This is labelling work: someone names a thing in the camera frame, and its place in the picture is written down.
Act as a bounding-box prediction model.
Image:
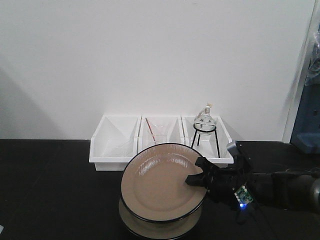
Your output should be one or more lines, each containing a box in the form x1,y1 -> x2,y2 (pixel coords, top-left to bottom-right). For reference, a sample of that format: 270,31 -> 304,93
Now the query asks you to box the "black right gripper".
185,156 -> 252,210

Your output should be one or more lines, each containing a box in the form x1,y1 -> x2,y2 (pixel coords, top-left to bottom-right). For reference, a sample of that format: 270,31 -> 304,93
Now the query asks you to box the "beige round plate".
120,143 -> 206,222
118,199 -> 202,240

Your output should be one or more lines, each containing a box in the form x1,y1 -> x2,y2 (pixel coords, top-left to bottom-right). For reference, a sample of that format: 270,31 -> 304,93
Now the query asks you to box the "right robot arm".
185,156 -> 320,214

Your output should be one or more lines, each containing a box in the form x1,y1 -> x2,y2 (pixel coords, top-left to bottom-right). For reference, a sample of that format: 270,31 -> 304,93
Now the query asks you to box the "right white storage bin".
181,116 -> 234,164

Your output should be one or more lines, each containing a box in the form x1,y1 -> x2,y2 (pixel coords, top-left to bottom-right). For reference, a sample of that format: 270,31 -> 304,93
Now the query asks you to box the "white storage bin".
181,116 -> 234,164
89,114 -> 141,172
137,115 -> 186,153

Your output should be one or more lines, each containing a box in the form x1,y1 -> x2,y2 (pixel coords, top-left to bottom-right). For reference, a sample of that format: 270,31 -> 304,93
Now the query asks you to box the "glass alcohol lamp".
193,103 -> 217,136

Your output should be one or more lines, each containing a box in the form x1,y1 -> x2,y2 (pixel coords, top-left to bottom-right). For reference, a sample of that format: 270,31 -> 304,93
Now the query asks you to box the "glass beaker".
150,125 -> 167,145

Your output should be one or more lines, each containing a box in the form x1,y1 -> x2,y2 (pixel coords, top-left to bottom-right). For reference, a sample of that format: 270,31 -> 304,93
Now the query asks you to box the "middle white storage bin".
137,115 -> 186,153

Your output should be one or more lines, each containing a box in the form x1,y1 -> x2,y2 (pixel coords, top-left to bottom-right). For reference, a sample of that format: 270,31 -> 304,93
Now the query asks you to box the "red stirring rod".
145,118 -> 157,145

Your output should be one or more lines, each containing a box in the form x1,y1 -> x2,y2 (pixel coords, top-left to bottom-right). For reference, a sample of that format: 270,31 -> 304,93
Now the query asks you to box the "left white storage bin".
89,114 -> 141,172

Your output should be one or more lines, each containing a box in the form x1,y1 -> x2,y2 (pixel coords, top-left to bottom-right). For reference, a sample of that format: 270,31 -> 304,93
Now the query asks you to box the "clear plastic bag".
304,27 -> 320,86

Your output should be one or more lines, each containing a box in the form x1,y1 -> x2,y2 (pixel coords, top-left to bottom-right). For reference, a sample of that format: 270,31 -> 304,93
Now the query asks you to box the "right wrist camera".
226,140 -> 239,156

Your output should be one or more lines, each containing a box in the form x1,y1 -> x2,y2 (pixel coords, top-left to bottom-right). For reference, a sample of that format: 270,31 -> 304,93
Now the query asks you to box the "black wire tripod stand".
191,123 -> 221,158

